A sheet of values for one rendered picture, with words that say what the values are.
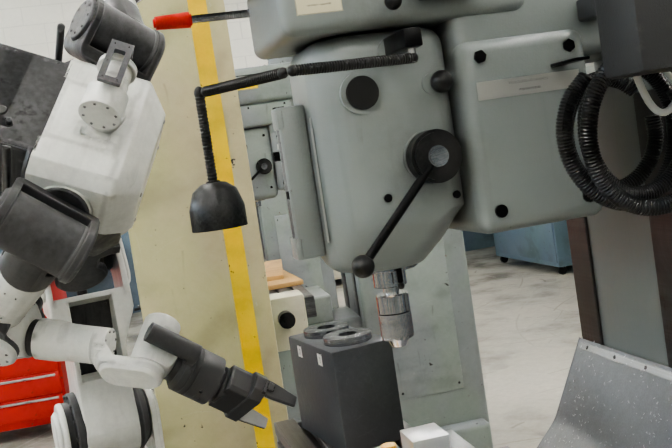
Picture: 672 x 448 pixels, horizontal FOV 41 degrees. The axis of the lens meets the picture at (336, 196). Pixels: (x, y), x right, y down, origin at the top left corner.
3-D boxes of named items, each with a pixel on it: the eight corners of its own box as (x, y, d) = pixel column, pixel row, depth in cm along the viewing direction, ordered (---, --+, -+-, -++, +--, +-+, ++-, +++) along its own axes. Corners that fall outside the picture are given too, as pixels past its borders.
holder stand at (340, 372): (346, 456, 157) (329, 345, 156) (301, 428, 177) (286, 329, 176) (406, 438, 161) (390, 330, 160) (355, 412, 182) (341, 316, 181)
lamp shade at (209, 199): (181, 234, 114) (173, 186, 114) (223, 225, 120) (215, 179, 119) (217, 231, 110) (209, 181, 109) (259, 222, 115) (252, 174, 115)
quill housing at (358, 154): (345, 284, 114) (308, 36, 112) (310, 268, 134) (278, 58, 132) (481, 258, 119) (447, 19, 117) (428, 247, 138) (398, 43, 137)
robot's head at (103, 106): (75, 131, 140) (79, 95, 133) (93, 85, 146) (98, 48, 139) (116, 143, 141) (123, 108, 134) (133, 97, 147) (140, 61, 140)
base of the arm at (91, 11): (49, 65, 159) (79, 52, 150) (71, 3, 163) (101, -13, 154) (121, 101, 168) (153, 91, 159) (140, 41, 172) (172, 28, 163)
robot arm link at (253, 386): (228, 434, 160) (170, 407, 156) (241, 389, 166) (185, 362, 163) (262, 408, 152) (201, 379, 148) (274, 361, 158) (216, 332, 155)
